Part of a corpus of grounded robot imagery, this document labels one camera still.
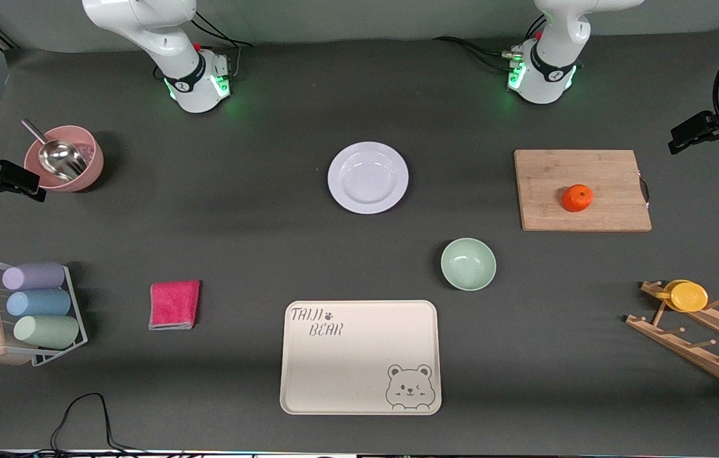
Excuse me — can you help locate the orange fruit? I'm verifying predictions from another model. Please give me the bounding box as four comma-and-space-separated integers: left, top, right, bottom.
562, 184, 594, 212

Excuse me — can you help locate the white round plate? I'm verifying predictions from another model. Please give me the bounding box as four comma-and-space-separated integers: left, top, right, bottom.
327, 141, 409, 214

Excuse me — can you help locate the yellow small plate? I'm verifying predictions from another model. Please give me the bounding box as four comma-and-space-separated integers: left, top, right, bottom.
662, 279, 694, 300

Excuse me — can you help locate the metal scoop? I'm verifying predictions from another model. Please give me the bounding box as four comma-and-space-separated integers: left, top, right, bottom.
21, 119, 88, 182

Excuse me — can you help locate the pink bowl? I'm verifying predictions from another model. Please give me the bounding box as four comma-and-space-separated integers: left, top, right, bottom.
24, 125, 105, 193

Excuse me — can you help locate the purple cup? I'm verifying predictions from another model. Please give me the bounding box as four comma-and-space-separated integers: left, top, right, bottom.
2, 262, 66, 291

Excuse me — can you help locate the blue cup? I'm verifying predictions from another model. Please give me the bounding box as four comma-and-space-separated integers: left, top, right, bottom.
6, 289, 72, 317

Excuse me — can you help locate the wooden cutting board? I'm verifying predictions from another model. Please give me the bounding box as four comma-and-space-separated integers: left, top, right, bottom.
514, 149, 653, 232

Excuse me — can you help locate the green cup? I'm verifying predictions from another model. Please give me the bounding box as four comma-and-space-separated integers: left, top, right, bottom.
13, 315, 80, 349

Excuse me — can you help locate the yellow cup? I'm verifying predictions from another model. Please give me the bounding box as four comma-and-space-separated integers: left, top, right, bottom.
669, 282, 709, 313

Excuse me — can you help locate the pink folded cloth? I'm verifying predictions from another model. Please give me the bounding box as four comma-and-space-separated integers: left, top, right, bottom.
149, 281, 202, 331

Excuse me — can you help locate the wooden peg dish rack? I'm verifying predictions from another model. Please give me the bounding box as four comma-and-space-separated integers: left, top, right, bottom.
625, 281, 719, 401

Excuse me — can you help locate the pale green bowl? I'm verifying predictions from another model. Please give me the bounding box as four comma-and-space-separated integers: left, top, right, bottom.
441, 238, 497, 291

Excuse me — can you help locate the dark grey table cover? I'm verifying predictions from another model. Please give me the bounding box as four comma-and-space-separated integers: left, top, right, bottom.
0, 25, 719, 454

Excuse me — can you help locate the cream tray with bear print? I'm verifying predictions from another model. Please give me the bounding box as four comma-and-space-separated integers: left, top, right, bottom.
280, 300, 442, 415

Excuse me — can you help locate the black cable on table edge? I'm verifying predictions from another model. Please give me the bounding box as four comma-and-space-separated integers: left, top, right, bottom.
50, 392, 144, 454

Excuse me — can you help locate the black left base cable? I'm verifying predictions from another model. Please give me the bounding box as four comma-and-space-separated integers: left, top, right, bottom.
432, 36, 519, 72

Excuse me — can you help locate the black base cable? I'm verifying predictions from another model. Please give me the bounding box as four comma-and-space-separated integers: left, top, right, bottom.
432, 36, 519, 72
191, 11, 253, 49

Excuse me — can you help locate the black right base cable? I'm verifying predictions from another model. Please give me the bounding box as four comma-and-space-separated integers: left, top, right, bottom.
191, 11, 253, 49

